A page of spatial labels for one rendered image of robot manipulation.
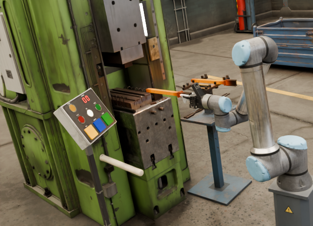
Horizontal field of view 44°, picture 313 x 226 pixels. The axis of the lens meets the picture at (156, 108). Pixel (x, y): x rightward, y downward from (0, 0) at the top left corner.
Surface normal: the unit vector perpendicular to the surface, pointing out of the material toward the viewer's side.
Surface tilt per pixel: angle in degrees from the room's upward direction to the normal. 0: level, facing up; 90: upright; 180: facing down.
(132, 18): 90
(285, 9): 90
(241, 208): 0
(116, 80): 90
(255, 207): 0
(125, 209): 90
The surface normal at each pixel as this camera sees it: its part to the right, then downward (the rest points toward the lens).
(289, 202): -0.62, 0.36
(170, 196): 0.67, 0.13
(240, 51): -0.91, 0.16
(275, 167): 0.40, 0.11
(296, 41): -0.78, 0.32
